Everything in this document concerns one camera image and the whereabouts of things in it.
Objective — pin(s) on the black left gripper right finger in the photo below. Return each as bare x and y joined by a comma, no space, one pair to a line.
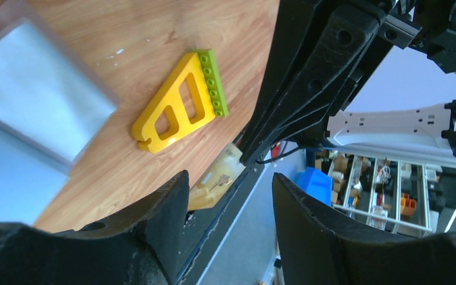
320,245

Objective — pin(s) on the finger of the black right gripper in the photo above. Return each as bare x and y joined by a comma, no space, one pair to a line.
348,32
298,26

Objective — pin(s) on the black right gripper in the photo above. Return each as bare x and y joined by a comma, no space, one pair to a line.
426,26

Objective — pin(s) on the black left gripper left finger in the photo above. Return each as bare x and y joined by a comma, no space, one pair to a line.
139,244

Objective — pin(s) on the pink leather card holder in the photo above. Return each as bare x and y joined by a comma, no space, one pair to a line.
52,105

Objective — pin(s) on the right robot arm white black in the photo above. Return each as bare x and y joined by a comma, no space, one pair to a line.
433,126

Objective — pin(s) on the blue plastic object below table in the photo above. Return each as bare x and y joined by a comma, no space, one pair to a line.
316,184

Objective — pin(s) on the green toy brick strip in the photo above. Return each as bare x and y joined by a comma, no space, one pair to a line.
211,73

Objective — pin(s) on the white storage shelf background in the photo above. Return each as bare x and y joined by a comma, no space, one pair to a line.
414,200

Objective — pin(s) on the yellow triangular toy block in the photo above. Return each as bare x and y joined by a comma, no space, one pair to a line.
165,120

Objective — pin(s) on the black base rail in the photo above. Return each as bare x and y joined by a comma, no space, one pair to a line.
235,242

